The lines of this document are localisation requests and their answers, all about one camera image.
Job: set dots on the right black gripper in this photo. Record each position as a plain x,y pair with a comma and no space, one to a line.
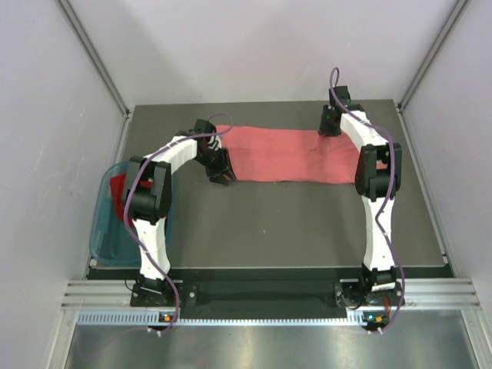
323,129

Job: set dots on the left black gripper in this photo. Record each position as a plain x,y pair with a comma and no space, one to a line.
215,174

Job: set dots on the pink t shirt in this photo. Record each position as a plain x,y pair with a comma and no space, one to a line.
276,155

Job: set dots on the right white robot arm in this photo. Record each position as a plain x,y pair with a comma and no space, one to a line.
377,180

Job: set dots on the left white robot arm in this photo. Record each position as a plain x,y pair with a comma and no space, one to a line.
180,150

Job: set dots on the dark red t shirt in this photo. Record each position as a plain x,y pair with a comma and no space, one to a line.
115,192

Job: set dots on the teal plastic basket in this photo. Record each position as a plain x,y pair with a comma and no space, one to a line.
114,243

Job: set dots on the slotted cable duct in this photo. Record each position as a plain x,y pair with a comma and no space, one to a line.
163,319

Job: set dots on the right aluminium frame post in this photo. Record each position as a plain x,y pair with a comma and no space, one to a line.
457,10

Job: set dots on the aluminium frame post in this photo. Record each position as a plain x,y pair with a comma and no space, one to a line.
457,10
91,52

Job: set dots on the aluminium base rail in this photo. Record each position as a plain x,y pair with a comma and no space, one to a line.
420,294

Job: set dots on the left aluminium frame post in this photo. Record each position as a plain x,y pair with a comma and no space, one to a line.
91,52

